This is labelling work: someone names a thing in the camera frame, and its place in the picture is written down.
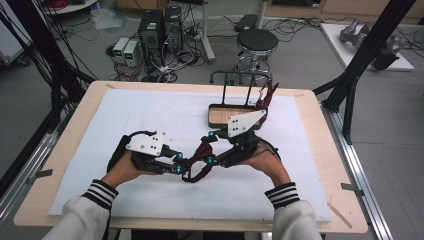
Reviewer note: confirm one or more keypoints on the black frame strut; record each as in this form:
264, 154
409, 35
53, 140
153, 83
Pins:
50, 50
370, 50

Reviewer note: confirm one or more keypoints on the white cabinet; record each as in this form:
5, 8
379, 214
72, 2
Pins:
10, 43

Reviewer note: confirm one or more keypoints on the white floor board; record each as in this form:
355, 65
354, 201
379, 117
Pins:
336, 40

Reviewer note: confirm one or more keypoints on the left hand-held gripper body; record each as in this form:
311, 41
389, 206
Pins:
146, 145

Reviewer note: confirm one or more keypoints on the white foam mat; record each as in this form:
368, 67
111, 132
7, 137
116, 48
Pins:
166, 116

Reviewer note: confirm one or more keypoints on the large black computer tower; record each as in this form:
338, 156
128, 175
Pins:
150, 36

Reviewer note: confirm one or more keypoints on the grey desk leg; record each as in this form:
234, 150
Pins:
207, 33

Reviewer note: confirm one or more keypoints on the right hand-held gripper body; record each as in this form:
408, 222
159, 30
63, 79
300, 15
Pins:
245, 121

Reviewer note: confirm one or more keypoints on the person's right hand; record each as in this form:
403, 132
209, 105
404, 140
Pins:
270, 166

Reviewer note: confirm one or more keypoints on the black flat case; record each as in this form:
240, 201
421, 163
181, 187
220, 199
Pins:
246, 22

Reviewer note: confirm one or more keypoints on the black round stool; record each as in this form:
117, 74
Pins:
257, 39

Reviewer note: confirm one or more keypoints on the black rack with wooden tray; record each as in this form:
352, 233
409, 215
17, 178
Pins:
218, 126

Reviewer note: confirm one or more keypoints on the person's left hand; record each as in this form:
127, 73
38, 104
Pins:
121, 170

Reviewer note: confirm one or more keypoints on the slim black computer tower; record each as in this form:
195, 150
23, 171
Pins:
173, 30

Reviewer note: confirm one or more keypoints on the aluminium rail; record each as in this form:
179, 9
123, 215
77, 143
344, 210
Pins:
373, 213
16, 196

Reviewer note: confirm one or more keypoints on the grey metal bracket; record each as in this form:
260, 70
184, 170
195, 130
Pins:
351, 188
40, 175

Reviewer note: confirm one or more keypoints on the clear plastic bag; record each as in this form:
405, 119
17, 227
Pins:
108, 20

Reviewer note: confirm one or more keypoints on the grey power supply unit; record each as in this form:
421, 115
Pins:
119, 49
131, 55

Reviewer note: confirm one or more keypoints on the round white table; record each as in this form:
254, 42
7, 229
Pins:
70, 6

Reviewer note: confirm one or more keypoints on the computer towers on floor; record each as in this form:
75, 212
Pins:
186, 58

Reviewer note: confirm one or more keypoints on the thin wooden stick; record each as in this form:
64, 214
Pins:
340, 216

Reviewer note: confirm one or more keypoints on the plain dark red bow tie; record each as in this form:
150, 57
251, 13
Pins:
201, 155

